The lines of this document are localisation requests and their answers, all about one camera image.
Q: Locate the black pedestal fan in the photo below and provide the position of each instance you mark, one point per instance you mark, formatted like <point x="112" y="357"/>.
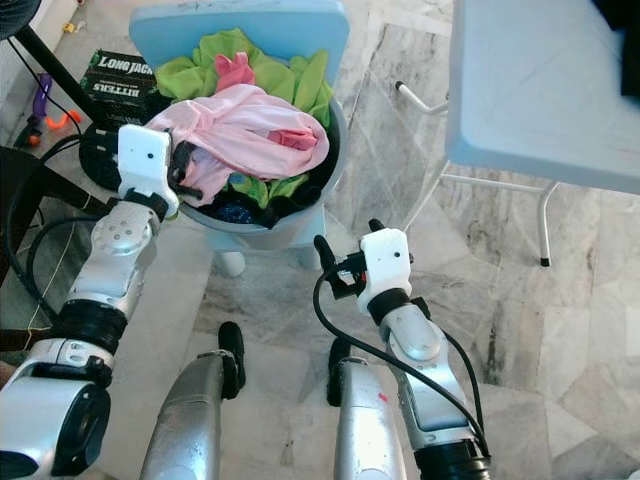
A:
<point x="15" y="12"/>

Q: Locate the silver left robot leg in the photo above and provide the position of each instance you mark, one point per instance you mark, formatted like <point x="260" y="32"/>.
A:
<point x="190" y="420"/>

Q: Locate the person's bare foot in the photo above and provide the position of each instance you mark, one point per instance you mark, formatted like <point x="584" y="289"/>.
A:
<point x="10" y="374"/>

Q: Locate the green cloth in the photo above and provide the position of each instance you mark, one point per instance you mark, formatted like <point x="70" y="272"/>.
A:
<point x="195" y="75"/>

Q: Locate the black shirt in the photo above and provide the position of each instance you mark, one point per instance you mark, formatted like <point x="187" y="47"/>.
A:
<point x="622" y="40"/>

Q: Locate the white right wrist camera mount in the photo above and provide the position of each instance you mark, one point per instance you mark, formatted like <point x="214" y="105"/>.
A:
<point x="387" y="265"/>

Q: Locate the dark blue cloth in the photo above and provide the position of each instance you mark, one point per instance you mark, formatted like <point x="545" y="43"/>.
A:
<point x="238" y="210"/>

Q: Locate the dark Long Jack carton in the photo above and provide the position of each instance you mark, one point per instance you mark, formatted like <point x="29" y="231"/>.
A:
<point x="120" y="90"/>

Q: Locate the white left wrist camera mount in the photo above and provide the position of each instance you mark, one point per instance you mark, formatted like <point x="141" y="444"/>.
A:
<point x="144" y="165"/>

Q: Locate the purple toy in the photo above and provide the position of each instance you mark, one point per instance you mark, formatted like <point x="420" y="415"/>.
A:
<point x="45" y="100"/>

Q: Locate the silver robot leg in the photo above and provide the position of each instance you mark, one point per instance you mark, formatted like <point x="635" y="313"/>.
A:
<point x="370" y="430"/>
<point x="190" y="420"/>

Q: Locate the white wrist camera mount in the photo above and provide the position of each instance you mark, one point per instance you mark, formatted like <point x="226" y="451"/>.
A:
<point x="144" y="165"/>
<point x="387" y="265"/>

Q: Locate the grey laundry basket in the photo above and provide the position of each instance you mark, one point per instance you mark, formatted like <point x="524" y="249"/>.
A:
<point x="270" y="232"/>

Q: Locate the pink garment with red trim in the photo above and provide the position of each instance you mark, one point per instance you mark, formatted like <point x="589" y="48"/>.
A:
<point x="240" y="130"/>

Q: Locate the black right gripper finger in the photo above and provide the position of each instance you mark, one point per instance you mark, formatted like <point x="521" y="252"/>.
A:
<point x="377" y="227"/>
<point x="324" y="255"/>

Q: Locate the coral pink cloth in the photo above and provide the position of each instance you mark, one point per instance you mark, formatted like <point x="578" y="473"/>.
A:
<point x="235" y="72"/>

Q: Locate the orange toy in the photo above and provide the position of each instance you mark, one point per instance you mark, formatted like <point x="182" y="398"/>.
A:
<point x="65" y="122"/>

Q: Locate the dark wooden side table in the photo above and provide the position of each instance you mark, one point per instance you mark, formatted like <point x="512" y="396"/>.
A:
<point x="25" y="200"/>

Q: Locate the silver right robot leg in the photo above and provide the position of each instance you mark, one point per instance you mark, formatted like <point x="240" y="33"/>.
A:
<point x="370" y="430"/>

